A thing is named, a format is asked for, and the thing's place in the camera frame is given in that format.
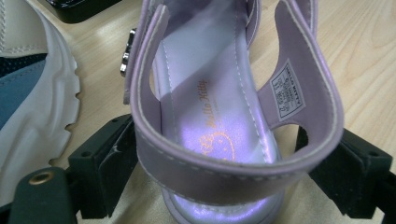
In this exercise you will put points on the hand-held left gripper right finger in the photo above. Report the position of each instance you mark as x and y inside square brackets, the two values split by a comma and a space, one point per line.
[358, 177]

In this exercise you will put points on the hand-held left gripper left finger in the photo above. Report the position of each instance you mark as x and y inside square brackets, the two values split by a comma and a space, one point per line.
[99, 168]

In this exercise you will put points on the navy and white sneaker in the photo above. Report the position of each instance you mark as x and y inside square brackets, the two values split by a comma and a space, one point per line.
[40, 124]

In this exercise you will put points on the lilac sneaker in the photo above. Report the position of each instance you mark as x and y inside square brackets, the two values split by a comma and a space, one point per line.
[218, 109]

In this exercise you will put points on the red and black shoe rack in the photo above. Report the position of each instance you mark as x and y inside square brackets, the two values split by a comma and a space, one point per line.
[81, 12]

